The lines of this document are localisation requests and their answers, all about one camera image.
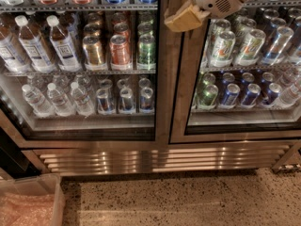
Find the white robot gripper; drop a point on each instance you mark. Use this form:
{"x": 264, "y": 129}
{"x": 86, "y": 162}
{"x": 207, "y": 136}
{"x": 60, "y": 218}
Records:
{"x": 189, "y": 16}

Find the glass fridge door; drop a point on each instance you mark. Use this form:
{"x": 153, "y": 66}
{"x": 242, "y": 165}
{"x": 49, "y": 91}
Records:
{"x": 193, "y": 124}
{"x": 104, "y": 19}

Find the water bottle right fridge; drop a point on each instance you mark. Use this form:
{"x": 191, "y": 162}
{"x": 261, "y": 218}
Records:
{"x": 290, "y": 95}

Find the steel fridge bottom grille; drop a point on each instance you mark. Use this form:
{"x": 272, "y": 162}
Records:
{"x": 239, "y": 155}

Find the white 7up can left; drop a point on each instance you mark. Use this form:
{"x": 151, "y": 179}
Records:
{"x": 222, "y": 50}

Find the white 7up can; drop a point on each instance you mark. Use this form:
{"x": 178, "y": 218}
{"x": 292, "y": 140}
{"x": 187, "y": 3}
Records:
{"x": 251, "y": 45}
{"x": 222, "y": 50}

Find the green soda can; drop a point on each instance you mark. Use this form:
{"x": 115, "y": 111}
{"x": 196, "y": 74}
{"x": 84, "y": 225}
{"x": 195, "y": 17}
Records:
{"x": 146, "y": 52}

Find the white 7up can right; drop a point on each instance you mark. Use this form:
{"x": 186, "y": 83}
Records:
{"x": 251, "y": 45}

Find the orange soda can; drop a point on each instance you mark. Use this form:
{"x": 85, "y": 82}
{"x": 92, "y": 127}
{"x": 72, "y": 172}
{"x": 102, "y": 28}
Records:
{"x": 121, "y": 57}

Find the green can lower shelf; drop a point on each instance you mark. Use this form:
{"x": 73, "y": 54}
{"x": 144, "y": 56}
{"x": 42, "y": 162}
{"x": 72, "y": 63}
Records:
{"x": 207, "y": 99}

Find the blue can lower left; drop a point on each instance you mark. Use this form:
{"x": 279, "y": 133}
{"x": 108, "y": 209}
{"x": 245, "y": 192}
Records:
{"x": 230, "y": 95}

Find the silver blue can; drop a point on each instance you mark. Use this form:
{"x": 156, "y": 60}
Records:
{"x": 275, "y": 47}

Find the gold soda can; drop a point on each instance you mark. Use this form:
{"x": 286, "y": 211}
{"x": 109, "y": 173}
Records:
{"x": 95, "y": 57}

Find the slim energy can right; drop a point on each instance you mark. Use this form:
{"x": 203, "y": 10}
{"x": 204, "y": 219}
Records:
{"x": 146, "y": 100}

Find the slim energy can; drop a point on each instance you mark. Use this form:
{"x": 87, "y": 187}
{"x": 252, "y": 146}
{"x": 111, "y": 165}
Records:
{"x": 146, "y": 100}
{"x": 126, "y": 101}
{"x": 106, "y": 104}

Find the slim energy can middle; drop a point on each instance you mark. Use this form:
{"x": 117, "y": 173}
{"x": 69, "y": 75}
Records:
{"x": 126, "y": 101}

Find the blue can lower right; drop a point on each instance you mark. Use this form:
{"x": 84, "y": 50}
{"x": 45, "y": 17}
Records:
{"x": 251, "y": 94}

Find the blue can far right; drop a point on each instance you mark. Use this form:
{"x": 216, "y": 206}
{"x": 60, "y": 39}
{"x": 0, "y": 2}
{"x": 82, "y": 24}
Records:
{"x": 270, "y": 94}

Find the slim energy can left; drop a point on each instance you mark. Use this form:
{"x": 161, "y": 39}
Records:
{"x": 106, "y": 104}

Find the brown tea bottle right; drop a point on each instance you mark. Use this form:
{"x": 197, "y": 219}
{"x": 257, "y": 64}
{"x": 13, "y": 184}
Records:
{"x": 64, "y": 45}

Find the brown tea bottle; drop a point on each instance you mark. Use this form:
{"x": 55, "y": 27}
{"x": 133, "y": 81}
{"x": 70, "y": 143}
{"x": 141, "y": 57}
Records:
{"x": 64, "y": 45}
{"x": 38, "y": 50}
{"x": 12, "y": 52}

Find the water bottle right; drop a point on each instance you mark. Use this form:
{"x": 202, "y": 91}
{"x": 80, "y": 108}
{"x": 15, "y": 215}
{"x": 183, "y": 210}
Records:
{"x": 84, "y": 104}

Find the water bottle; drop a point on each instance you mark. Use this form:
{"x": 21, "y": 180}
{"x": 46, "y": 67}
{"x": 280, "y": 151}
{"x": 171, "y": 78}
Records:
{"x": 60, "y": 100}
{"x": 35, "y": 98}
{"x": 84, "y": 104}

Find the brown tea bottle middle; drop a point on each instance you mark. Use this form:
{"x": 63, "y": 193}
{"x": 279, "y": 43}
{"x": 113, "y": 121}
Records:
{"x": 38, "y": 50}

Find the water bottle middle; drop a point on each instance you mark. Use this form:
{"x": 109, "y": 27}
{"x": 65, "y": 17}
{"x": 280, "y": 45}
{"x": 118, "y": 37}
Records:
{"x": 60, "y": 100}

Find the water bottle left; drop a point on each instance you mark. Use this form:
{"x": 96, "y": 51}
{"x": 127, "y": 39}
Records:
{"x": 35, "y": 98}

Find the brown tea bottle left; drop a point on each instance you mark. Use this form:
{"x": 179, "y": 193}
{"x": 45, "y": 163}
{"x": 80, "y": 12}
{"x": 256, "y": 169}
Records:
{"x": 12, "y": 52}

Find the clear plastic storage bin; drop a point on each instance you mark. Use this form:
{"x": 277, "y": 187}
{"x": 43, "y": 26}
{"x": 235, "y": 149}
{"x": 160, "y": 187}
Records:
{"x": 33, "y": 201}

